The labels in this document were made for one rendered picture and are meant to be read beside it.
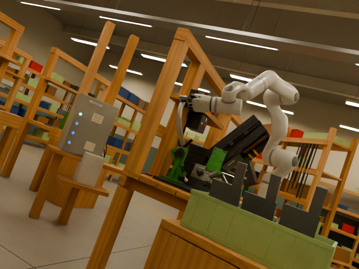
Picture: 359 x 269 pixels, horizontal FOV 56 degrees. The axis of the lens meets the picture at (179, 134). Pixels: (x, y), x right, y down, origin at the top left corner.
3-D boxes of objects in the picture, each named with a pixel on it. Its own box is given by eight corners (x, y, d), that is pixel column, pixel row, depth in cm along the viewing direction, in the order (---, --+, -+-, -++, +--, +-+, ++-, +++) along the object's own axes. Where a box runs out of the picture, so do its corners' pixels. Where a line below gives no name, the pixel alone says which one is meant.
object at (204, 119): (203, 134, 292) (209, 118, 293) (197, 129, 276) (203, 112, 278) (190, 130, 297) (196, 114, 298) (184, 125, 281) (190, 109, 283)
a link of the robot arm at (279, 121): (279, 171, 207) (258, 165, 220) (290, 166, 215) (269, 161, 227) (281, 88, 198) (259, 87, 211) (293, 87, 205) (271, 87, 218)
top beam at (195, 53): (229, 103, 371) (232, 95, 372) (184, 40, 234) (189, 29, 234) (222, 101, 375) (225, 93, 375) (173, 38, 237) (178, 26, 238)
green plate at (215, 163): (218, 177, 276) (228, 155, 283) (217, 174, 269) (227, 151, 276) (205, 172, 281) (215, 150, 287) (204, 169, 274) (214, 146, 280)
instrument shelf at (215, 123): (223, 130, 336) (224, 126, 337) (195, 104, 254) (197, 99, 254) (200, 123, 346) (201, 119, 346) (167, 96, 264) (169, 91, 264)
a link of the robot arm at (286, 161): (267, 184, 221) (278, 150, 223) (293, 192, 206) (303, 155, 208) (257, 180, 213) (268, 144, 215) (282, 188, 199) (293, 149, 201)
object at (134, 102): (135, 185, 955) (163, 110, 973) (80, 176, 734) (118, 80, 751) (119, 179, 978) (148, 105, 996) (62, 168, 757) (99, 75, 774)
